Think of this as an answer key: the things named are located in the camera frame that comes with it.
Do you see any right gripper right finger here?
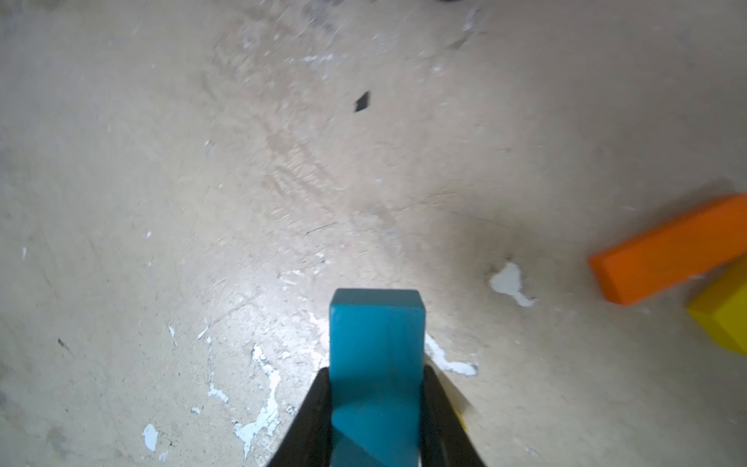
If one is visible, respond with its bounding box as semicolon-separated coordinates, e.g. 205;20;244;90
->
419;365;486;467

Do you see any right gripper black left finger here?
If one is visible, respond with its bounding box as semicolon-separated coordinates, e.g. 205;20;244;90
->
268;368;332;467

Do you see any teal block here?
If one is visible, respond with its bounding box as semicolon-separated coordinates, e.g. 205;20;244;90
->
329;289;426;466

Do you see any orange block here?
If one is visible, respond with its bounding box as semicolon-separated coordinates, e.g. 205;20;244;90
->
589;194;746;305

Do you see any small yellow block top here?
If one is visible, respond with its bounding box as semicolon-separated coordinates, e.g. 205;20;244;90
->
688;257;746;355

